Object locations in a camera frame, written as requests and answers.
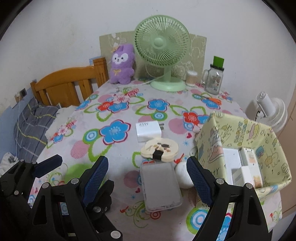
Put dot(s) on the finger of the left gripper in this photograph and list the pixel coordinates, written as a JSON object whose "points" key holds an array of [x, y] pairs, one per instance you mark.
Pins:
{"points": [[46, 166], [103, 200]]}

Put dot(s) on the white earbuds case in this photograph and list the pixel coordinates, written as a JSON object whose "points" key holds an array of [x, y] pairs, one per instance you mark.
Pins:
{"points": [[182, 176]]}

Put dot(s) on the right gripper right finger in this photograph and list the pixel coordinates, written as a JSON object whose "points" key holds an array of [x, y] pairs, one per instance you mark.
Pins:
{"points": [[248, 221]]}

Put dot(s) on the yellow cartoon paper box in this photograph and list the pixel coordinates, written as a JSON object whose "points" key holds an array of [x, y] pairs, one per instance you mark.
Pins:
{"points": [[223, 130]]}

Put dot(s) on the cotton swab container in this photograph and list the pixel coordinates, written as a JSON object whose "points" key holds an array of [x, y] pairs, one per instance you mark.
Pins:
{"points": [[191, 78]]}

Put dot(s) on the cream bear compact mirror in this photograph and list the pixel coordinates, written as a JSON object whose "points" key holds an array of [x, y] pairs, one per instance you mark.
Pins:
{"points": [[160, 149]]}

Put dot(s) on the green desk fan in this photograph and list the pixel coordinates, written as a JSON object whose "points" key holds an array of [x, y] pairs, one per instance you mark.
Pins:
{"points": [[163, 41]]}

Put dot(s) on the white floor fan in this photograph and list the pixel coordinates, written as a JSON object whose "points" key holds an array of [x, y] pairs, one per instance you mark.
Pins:
{"points": [[272, 111]]}

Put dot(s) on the wall power outlet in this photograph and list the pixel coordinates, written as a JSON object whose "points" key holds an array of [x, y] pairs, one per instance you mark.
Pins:
{"points": [[20, 95]]}

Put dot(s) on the white box inside paper box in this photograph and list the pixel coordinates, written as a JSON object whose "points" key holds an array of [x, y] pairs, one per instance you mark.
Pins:
{"points": [[232, 163]]}

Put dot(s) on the white rectangular device box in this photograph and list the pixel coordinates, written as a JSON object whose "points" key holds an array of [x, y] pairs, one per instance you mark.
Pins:
{"points": [[248, 158]]}

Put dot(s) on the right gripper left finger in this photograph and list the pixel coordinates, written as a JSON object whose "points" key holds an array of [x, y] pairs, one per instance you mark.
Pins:
{"points": [[61, 213]]}

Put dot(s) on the white 45W charger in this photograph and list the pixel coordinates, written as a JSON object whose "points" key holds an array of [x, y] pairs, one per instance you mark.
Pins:
{"points": [[148, 130]]}

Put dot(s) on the grey plaid pillow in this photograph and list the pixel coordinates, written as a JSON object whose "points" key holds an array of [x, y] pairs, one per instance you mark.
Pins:
{"points": [[30, 129]]}

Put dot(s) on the floral tablecloth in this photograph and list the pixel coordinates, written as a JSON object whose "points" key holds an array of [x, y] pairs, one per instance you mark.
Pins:
{"points": [[104, 125]]}

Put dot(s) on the glass mason jar mug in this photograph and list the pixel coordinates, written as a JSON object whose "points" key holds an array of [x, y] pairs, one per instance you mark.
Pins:
{"points": [[212, 78]]}

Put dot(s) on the purple plush bunny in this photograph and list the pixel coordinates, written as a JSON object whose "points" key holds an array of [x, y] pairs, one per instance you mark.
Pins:
{"points": [[122, 63]]}

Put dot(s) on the beige patterned wall board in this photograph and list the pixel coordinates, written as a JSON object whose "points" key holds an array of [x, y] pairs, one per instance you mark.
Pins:
{"points": [[193, 61]]}

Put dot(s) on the beige door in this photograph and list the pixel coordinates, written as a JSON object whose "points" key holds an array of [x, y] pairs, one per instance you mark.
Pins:
{"points": [[287, 141]]}

